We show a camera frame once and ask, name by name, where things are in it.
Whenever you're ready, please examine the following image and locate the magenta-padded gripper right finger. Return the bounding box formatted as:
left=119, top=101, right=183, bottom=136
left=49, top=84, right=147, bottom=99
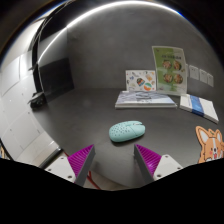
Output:
left=133, top=143, right=184, bottom=186

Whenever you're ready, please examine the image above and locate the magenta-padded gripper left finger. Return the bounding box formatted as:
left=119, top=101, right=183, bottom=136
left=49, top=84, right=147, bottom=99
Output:
left=44, top=143, right=96, bottom=188

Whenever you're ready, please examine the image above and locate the mint green computer mouse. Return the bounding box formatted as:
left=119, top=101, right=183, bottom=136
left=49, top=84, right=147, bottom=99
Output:
left=108, top=120, right=146, bottom=144

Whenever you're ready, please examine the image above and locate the orange corgi-shaped mouse pad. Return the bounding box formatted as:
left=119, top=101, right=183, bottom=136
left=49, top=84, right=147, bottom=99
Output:
left=195, top=125, right=224, bottom=164

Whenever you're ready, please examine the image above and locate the flat grey-white book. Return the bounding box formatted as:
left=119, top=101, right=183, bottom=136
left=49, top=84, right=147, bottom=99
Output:
left=114, top=90, right=178, bottom=110

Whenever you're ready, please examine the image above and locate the white book with blue band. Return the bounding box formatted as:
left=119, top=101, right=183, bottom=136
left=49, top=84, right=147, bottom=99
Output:
left=179, top=93, right=220, bottom=125

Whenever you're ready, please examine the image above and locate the white card with colourful stickers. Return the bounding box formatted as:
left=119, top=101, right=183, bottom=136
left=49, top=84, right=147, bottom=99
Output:
left=125, top=69, right=157, bottom=93

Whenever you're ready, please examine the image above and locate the black screen panel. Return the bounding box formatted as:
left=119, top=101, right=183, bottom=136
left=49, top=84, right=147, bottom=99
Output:
left=38, top=58, right=75, bottom=101

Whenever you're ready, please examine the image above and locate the row of white wall sockets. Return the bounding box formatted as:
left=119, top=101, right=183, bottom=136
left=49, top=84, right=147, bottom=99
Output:
left=185, top=63, right=215, bottom=88

